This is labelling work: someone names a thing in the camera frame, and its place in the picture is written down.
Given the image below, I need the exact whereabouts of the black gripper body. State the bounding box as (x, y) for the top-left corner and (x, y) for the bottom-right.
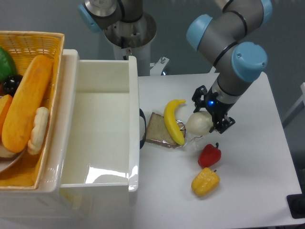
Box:
(201, 87), (233, 122)

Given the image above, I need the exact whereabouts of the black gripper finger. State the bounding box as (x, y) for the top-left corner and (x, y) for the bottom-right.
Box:
(192, 85), (207, 113)
(210, 115), (235, 134)

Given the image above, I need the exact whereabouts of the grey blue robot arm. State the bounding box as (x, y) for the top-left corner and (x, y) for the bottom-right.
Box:
(78, 0), (273, 133)

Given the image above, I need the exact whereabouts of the open white upper drawer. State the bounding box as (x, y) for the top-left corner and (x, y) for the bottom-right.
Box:
(61, 56), (140, 192)

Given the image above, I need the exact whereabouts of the white drawer cabinet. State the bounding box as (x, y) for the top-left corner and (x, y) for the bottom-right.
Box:
(0, 49), (140, 229)

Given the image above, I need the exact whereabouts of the yellow banana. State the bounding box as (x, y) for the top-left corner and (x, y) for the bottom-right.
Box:
(163, 99), (186, 146)

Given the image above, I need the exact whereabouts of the red bell pepper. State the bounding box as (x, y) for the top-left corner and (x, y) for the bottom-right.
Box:
(198, 143), (222, 168)

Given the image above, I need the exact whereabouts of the wrapped brown bread slice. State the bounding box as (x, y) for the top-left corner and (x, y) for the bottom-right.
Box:
(145, 112), (181, 148)

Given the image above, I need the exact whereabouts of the yellow bell pepper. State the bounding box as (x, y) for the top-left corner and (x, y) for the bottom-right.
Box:
(191, 167), (220, 197)

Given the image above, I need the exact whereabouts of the black device at edge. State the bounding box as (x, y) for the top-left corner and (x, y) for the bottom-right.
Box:
(286, 194), (305, 219)

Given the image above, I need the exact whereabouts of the small white twisted bread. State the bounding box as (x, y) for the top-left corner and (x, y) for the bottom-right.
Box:
(27, 107), (50, 155)

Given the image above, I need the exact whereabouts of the long orange baguette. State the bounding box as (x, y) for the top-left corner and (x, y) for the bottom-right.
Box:
(1, 55), (53, 153)

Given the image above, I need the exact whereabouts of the yellow wicker basket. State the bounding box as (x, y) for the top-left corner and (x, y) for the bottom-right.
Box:
(0, 31), (64, 191)

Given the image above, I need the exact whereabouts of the dark purple grape cluster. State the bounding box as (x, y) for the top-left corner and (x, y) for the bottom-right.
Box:
(2, 74), (23, 97)

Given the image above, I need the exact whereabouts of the orange fruit piece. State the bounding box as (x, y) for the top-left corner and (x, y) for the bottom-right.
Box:
(0, 94), (13, 136)

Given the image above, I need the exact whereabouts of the green vegetable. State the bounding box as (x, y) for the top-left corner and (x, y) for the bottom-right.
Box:
(0, 47), (17, 83)

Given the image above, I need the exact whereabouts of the white plate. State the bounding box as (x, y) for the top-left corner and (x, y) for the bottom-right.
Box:
(0, 143), (25, 172)

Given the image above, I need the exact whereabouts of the black drawer handle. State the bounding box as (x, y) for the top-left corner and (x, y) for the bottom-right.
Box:
(139, 109), (147, 149)

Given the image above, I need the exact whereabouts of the white frame at right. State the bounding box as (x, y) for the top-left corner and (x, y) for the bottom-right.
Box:
(282, 83), (305, 128)

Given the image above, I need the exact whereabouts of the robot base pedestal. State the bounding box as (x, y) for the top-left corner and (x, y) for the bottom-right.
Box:
(104, 12), (169, 76)

